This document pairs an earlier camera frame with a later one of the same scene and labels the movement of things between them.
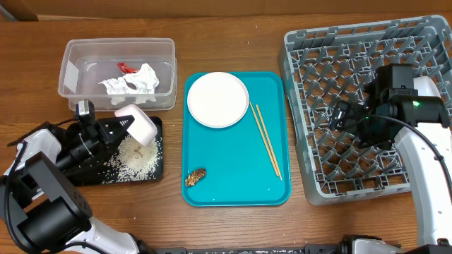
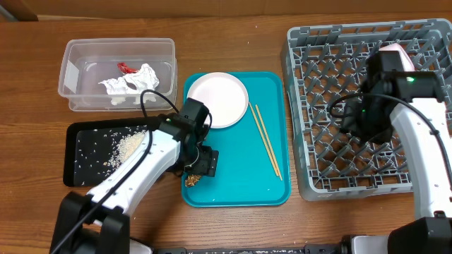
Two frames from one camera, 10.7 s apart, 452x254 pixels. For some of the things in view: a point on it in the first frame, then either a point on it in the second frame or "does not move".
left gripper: [108, 140] -> [207, 164]
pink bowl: [143, 129] -> [407, 64]
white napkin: [138, 86] does not move
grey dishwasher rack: [323, 65] does not move
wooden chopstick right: [270, 143] does not move
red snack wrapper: [126, 69] does not move
